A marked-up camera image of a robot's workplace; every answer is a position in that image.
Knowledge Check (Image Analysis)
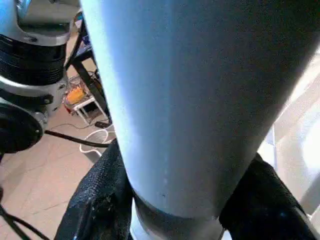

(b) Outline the small white stool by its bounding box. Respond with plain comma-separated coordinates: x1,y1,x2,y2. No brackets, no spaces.
70,96,98,125

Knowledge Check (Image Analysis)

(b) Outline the black metal stand bar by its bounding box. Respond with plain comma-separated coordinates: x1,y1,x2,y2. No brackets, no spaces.
64,14,113,124

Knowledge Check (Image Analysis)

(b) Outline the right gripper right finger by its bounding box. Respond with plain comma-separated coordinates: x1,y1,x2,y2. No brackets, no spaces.
218,152,316,240

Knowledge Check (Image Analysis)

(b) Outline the white floor cable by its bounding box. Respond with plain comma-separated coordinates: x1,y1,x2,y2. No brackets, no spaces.
78,126,118,158

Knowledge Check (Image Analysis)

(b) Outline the orange yellow object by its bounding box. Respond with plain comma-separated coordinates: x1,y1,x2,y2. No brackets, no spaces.
65,86,86,105

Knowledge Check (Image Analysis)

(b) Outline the white plastic table top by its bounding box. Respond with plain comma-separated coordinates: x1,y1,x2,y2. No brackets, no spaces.
257,51,320,218

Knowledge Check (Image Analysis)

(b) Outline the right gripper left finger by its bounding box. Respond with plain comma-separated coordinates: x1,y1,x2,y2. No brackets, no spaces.
53,138,135,240

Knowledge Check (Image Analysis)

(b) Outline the thick black floor cable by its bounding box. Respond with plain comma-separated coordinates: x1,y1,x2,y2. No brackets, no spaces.
44,129,114,148

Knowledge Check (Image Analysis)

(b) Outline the white plastic table leg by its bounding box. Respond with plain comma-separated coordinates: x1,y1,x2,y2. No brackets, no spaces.
78,0,320,240

